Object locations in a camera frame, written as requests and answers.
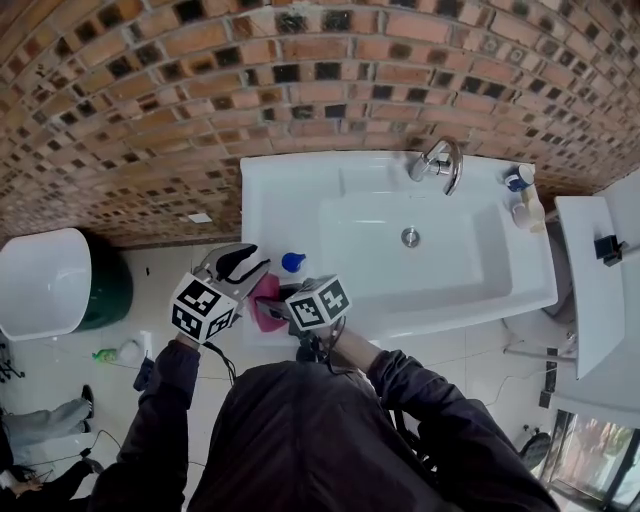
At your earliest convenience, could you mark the person's black clothed torso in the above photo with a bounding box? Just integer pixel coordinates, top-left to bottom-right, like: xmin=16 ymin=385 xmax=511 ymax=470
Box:
xmin=187 ymin=357 xmax=564 ymax=512

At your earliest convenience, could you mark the person's left forearm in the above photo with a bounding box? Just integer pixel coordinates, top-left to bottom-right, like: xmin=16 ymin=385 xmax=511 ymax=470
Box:
xmin=88 ymin=333 xmax=202 ymax=512

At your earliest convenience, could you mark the dark green round base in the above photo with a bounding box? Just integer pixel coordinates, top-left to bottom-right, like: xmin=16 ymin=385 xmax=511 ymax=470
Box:
xmin=74 ymin=233 xmax=135 ymax=332

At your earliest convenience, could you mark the pink cloth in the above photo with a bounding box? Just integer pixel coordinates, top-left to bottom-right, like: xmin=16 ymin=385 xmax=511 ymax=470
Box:
xmin=247 ymin=273 xmax=297 ymax=335

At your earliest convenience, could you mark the person's right forearm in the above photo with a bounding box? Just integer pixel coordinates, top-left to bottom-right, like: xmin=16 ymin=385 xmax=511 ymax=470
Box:
xmin=329 ymin=324 xmax=506 ymax=451

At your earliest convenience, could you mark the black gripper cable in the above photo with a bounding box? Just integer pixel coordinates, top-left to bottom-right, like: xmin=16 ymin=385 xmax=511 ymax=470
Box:
xmin=203 ymin=341 xmax=237 ymax=387
xmin=298 ymin=317 xmax=348 ymax=377

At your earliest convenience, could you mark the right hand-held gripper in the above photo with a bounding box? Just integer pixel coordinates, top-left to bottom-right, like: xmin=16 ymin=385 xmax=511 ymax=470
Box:
xmin=254 ymin=273 xmax=353 ymax=351

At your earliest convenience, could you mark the blue-capped white bottle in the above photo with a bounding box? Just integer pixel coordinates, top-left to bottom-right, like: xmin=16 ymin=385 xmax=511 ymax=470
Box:
xmin=267 ymin=250 xmax=308 ymax=289

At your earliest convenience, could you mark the black waist device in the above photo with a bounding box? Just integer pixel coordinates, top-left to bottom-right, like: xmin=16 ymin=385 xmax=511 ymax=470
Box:
xmin=388 ymin=408 xmax=442 ymax=472

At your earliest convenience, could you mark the chrome faucet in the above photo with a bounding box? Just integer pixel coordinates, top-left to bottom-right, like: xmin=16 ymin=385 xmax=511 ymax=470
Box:
xmin=408 ymin=136 xmax=465 ymax=198

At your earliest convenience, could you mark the white tub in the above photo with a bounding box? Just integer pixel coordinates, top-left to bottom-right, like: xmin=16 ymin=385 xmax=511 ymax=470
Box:
xmin=0 ymin=227 xmax=93 ymax=343

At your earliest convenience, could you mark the white ceramic sink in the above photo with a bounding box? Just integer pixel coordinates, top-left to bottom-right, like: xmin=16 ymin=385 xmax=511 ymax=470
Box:
xmin=239 ymin=148 xmax=560 ymax=349

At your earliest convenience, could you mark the window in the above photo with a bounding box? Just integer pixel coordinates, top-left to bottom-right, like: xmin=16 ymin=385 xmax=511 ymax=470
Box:
xmin=538 ymin=408 xmax=640 ymax=512

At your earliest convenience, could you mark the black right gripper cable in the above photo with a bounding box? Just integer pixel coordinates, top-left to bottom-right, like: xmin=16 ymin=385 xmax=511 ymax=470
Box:
xmin=298 ymin=317 xmax=348 ymax=377

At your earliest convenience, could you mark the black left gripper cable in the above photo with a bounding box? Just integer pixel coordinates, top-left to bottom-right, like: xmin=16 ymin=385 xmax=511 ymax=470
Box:
xmin=203 ymin=341 xmax=237 ymax=387

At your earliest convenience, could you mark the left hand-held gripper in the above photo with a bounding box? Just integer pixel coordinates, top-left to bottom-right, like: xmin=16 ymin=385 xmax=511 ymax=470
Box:
xmin=170 ymin=242 xmax=273 ymax=347

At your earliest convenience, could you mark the blue and white mug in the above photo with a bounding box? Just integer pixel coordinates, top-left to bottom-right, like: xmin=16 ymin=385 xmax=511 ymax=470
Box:
xmin=501 ymin=163 xmax=537 ymax=194

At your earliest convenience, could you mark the small black box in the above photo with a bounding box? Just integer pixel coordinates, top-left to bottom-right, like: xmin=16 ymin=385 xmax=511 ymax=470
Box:
xmin=593 ymin=234 xmax=628 ymax=268

